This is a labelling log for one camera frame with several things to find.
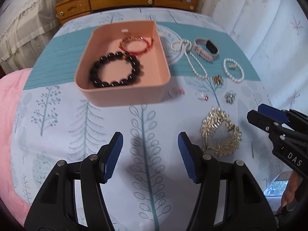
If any ring with red stone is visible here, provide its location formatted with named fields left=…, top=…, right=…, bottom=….
left=195, top=90, right=209, bottom=102

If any round pearl bracelet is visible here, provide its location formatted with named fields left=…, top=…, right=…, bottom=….
left=222, top=57, right=245, bottom=84

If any pink smart watch band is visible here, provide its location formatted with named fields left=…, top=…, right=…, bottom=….
left=193, top=38, right=219, bottom=63

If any pink crystal ring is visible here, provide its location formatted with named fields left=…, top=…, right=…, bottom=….
left=168, top=87, right=185, bottom=98

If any long pearl necklace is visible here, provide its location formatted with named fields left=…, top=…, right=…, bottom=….
left=170, top=38, right=208, bottom=79

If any pink plastic tray box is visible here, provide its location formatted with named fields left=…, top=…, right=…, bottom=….
left=74, top=21, right=171, bottom=107

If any black bead bracelet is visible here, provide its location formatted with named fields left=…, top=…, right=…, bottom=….
left=89, top=51, right=143, bottom=88

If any red string bracelet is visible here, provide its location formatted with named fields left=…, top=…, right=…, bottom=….
left=119, top=35, right=155, bottom=56

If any person's right hand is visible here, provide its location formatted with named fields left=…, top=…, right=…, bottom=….
left=281, top=171, right=300, bottom=207

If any teal striped cloth mat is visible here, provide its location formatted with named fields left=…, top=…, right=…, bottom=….
left=23, top=21, right=262, bottom=91

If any white leaf print curtain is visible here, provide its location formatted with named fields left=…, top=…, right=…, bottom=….
left=197, top=0, right=307, bottom=113

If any pink blanket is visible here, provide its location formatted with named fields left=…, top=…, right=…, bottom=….
left=1, top=68, right=32, bottom=225

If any white lace covered furniture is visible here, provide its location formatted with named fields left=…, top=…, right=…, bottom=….
left=1, top=0, right=62, bottom=74

